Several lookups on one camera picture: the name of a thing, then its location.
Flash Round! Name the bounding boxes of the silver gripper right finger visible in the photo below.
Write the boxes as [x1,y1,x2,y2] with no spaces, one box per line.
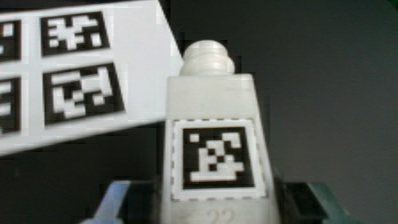
[278,182,360,224]

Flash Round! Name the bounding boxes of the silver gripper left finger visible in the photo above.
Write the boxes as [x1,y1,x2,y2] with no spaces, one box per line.
[79,180,159,224]

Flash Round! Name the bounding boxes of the white table leg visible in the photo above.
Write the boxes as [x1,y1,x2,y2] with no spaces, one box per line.
[161,40,282,224]

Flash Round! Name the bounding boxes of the white sheet with tags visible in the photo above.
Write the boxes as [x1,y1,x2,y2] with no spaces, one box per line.
[0,0,184,156]

